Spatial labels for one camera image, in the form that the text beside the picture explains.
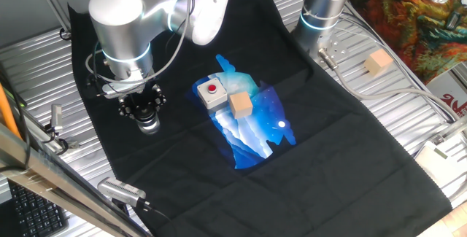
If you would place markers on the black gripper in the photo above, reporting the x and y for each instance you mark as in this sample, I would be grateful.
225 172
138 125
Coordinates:
142 102

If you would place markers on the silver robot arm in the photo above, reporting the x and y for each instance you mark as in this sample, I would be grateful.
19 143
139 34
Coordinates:
120 29

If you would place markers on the clear glass jar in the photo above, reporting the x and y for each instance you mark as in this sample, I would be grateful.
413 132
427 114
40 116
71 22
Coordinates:
149 128

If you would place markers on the grey box with red button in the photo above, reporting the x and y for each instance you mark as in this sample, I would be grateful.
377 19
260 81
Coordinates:
213 96

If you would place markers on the wooden cube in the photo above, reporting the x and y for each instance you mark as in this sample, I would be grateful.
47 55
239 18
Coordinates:
241 105
377 62

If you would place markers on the orange tube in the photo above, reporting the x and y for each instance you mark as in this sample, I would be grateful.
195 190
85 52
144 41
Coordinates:
7 113

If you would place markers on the thin metal pole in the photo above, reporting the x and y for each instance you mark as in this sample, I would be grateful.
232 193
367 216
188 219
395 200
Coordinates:
51 1

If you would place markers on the black keyboard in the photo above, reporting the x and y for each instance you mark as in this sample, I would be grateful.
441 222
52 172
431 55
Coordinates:
36 215

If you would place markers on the black cloth with blue print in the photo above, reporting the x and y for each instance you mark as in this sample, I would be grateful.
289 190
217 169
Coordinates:
328 157

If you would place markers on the colourful patterned cloth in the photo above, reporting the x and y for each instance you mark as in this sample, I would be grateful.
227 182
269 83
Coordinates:
401 29

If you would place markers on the white flat device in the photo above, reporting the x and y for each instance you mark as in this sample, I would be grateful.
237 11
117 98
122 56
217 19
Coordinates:
438 164

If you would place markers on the white panel with red logo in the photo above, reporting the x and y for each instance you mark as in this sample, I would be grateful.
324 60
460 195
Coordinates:
452 100

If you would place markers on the small dark metal object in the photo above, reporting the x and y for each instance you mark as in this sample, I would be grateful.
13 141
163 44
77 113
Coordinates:
452 20

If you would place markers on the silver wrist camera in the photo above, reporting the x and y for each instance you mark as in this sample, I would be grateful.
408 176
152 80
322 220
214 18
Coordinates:
122 88

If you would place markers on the aluminium camera bracket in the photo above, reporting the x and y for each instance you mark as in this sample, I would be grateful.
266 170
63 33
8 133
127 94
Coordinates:
73 144

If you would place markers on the small silver exterior camera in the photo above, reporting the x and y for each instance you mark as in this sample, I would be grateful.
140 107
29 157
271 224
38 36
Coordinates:
56 116

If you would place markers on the silver ribbed exterior camera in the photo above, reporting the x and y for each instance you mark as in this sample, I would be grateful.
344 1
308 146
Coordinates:
120 190

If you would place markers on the aluminium frame beam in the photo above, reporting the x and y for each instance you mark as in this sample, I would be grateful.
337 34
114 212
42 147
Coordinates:
54 189

